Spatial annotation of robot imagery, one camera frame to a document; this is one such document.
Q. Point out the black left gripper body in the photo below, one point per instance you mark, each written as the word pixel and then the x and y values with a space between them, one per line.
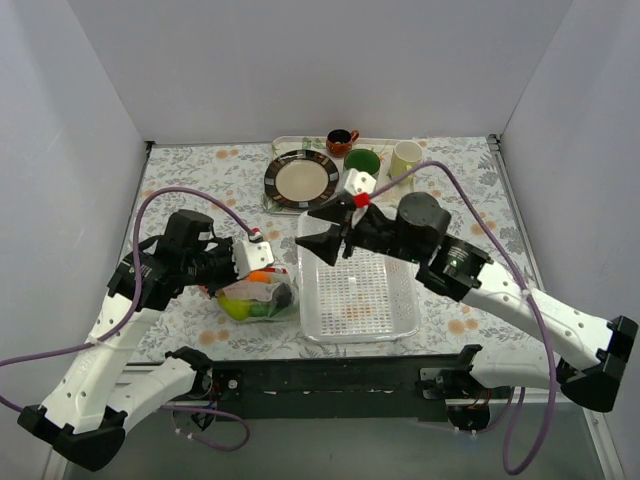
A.
pixel 222 270

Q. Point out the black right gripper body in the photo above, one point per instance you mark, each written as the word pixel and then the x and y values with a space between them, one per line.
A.
pixel 343 234

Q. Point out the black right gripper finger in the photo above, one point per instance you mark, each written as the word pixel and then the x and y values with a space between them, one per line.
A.
pixel 324 245
pixel 338 210

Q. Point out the dark purple fake fruit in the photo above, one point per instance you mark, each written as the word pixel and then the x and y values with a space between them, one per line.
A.
pixel 283 296

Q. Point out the green fake pear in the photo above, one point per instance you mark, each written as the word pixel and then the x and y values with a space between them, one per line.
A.
pixel 237 309

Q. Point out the white plastic basket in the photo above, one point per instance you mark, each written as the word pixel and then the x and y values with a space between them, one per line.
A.
pixel 363 299

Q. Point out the clear zip top bag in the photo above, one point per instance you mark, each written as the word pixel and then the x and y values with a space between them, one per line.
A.
pixel 261 292

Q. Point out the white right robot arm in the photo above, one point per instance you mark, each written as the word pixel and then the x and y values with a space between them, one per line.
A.
pixel 585 357

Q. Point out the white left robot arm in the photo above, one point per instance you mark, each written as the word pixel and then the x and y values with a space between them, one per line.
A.
pixel 86 417

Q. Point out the dark rimmed beige plate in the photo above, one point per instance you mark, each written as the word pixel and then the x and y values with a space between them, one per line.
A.
pixel 300 179

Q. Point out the floral mug green inside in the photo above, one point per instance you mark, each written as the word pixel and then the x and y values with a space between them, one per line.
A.
pixel 362 160

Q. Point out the small brown cup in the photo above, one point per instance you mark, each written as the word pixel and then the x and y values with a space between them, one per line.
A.
pixel 339 141

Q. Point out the pale yellow mug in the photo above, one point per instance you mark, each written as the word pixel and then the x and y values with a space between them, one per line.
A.
pixel 406 155

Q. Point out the floral tablecloth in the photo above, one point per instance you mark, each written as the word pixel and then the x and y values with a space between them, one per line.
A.
pixel 226 183

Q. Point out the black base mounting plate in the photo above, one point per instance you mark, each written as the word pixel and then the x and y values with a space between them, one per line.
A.
pixel 415 387

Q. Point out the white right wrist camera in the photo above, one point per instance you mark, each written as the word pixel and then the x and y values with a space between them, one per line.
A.
pixel 357 182

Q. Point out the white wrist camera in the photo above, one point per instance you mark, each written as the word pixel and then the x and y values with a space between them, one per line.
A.
pixel 357 182
pixel 251 256

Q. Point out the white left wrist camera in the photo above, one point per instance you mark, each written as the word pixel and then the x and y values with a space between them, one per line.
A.
pixel 251 256

